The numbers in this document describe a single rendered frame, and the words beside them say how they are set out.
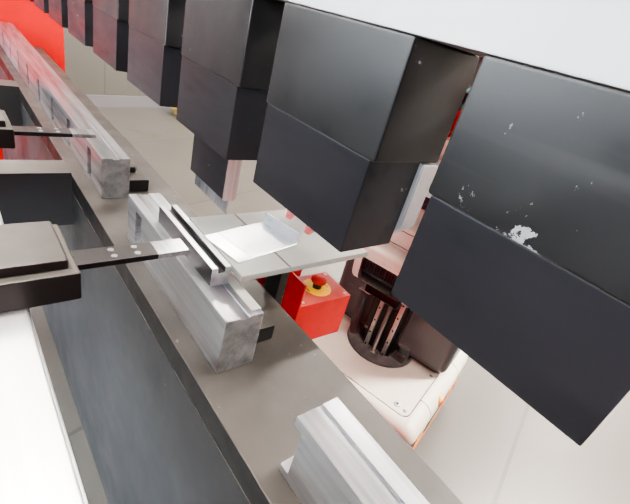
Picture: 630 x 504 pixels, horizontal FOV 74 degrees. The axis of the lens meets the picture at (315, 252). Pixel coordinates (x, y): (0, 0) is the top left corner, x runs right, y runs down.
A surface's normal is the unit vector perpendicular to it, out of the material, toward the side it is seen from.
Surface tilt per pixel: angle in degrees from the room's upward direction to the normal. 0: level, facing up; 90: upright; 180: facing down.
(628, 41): 90
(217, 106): 90
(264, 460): 0
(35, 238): 0
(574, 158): 90
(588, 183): 90
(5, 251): 0
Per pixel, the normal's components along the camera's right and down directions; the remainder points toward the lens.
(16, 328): 0.25, -0.84
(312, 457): -0.76, 0.13
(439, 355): -0.58, 0.26
